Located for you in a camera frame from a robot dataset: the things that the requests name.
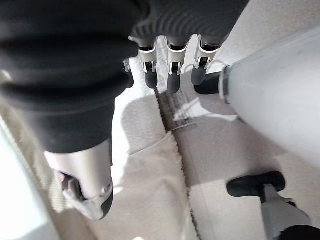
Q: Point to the cream fluffy rug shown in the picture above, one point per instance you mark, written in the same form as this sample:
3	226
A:
150	190

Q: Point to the robot left dark foot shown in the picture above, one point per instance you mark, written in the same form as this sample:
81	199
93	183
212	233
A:
250	186

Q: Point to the robot left silver leg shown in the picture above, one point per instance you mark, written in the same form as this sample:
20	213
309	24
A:
282	217

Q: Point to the white bed sheet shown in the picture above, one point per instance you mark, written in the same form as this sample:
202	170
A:
17	195

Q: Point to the robot dark foot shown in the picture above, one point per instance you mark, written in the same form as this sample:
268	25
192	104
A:
250	186
207	86

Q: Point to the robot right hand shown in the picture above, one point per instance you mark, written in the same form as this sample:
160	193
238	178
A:
62	75

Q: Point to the robot right dark foot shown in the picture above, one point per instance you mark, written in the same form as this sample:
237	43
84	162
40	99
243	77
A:
207	86

